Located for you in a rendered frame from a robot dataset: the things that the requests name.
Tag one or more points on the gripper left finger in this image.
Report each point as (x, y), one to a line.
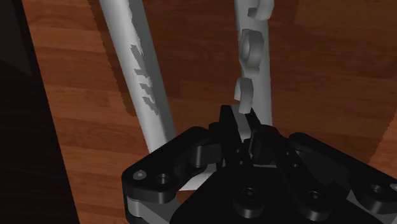
(173, 169)

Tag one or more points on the dark block furniture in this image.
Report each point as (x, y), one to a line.
(21, 139)

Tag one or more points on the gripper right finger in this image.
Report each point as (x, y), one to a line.
(322, 161)

